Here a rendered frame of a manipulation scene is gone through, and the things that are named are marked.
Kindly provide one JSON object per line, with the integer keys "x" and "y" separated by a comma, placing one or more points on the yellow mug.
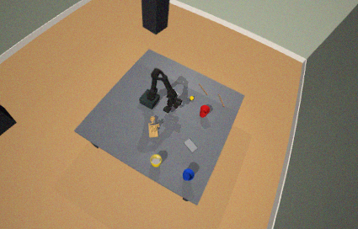
{"x": 155, "y": 160}

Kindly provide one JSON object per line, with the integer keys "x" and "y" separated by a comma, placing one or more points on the red plastic cup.
{"x": 204, "y": 110}

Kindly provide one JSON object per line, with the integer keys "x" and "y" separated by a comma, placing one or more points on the blue plastic cup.
{"x": 188, "y": 174}

